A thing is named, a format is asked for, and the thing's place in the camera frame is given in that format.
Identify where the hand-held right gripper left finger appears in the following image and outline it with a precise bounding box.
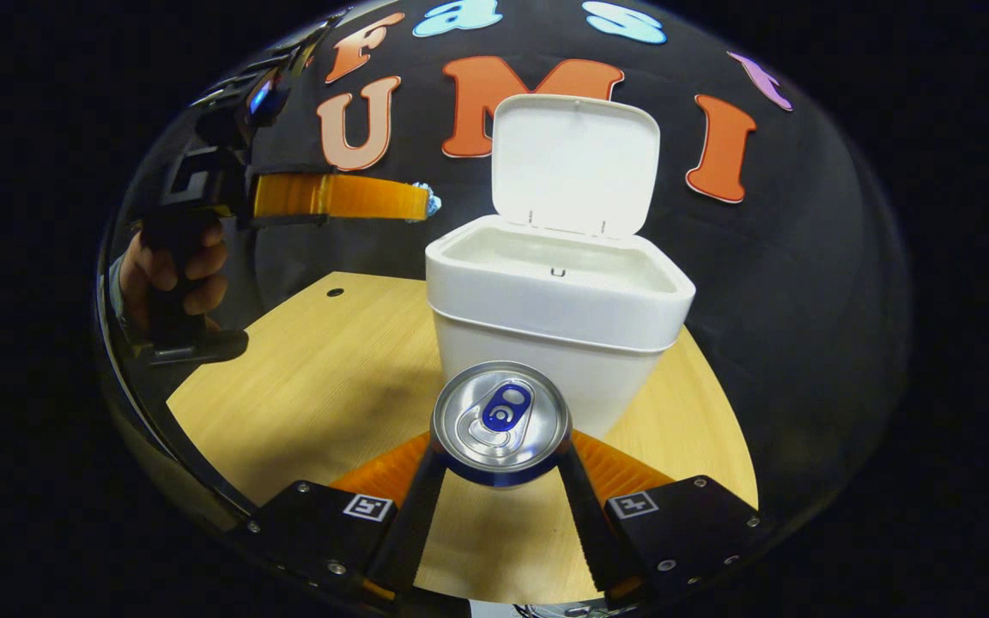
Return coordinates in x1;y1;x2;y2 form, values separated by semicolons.
244;429;452;602

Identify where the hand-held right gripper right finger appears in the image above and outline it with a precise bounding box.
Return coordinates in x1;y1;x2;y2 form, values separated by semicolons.
556;429;779;602

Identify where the silver blue pop can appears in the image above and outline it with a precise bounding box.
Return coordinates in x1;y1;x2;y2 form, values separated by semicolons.
430;360;574;490

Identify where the white desktop garbage bin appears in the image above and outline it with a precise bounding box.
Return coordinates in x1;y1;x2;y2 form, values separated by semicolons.
424;93;697;440

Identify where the wooden desktop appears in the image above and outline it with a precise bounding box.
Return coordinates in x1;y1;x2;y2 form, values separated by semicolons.
167;271;760;606

